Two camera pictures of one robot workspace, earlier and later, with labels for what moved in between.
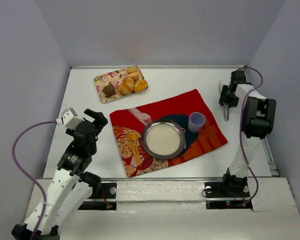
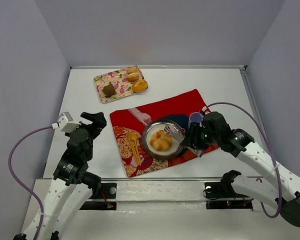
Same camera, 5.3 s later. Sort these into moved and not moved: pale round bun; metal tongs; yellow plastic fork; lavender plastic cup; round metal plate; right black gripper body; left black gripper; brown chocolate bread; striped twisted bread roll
Moved: right black gripper body; striped twisted bread roll; metal tongs
Not moved: lavender plastic cup; pale round bun; yellow plastic fork; left black gripper; round metal plate; brown chocolate bread
